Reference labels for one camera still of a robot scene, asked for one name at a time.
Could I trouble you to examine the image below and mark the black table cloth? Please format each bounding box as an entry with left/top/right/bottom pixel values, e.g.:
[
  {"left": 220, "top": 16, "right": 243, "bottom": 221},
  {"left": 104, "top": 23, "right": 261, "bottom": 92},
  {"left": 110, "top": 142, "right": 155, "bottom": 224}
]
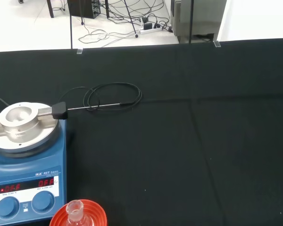
[{"left": 0, "top": 37, "right": 283, "bottom": 226}]

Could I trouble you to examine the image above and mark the white power strip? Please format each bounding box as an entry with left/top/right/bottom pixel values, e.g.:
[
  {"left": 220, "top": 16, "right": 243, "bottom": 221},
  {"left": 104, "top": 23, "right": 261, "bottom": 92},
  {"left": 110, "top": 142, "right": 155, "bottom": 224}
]
[{"left": 139, "top": 25, "right": 162, "bottom": 35}]

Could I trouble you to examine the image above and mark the black tripod leg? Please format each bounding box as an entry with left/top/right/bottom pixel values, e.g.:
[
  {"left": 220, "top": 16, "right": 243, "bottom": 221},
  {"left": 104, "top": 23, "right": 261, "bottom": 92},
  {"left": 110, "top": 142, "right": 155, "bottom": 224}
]
[{"left": 123, "top": 0, "right": 140, "bottom": 39}]

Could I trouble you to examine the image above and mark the thin black pole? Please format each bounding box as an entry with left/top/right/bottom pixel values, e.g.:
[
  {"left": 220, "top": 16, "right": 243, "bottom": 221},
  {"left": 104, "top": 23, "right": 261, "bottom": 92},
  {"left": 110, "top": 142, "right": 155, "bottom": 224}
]
[
  {"left": 69, "top": 13, "right": 74, "bottom": 50},
  {"left": 189, "top": 0, "right": 193, "bottom": 44}
]

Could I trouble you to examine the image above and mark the grey cabinet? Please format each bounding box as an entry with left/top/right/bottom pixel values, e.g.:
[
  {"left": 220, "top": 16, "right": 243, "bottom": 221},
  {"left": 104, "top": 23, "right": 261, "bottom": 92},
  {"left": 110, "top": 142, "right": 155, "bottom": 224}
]
[{"left": 171, "top": 0, "right": 228, "bottom": 44}]

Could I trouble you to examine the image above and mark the black computer case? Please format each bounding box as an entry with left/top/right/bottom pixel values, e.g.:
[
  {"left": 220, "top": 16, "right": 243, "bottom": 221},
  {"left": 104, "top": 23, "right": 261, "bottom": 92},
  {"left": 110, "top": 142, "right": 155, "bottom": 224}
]
[{"left": 67, "top": 0, "right": 100, "bottom": 19}]

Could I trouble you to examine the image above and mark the blue-base laboratory heater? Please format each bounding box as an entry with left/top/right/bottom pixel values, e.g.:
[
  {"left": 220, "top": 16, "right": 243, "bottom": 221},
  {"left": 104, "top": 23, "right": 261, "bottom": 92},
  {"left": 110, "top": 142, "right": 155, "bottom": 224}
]
[{"left": 0, "top": 101, "right": 68, "bottom": 221}]

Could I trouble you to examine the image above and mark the black furniture leg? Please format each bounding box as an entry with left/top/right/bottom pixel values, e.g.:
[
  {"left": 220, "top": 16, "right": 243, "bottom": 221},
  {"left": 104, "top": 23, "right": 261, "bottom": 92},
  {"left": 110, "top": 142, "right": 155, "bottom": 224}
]
[{"left": 46, "top": 0, "right": 55, "bottom": 18}]

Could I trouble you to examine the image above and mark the steel probe with black cable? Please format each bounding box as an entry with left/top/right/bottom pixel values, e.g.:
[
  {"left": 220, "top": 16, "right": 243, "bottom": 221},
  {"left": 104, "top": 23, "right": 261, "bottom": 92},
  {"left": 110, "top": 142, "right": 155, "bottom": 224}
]
[{"left": 58, "top": 81, "right": 142, "bottom": 113}]

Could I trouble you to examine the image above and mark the white floor cable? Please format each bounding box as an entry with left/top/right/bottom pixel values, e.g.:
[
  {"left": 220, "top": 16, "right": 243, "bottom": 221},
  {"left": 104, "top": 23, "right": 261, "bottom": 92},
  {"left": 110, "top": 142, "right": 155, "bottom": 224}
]
[{"left": 78, "top": 28, "right": 142, "bottom": 48}]

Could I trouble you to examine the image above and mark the red flask support ring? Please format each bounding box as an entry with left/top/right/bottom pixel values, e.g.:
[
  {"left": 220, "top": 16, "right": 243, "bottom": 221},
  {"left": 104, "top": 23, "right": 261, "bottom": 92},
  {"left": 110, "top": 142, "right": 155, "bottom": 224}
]
[{"left": 49, "top": 199, "right": 108, "bottom": 226}]

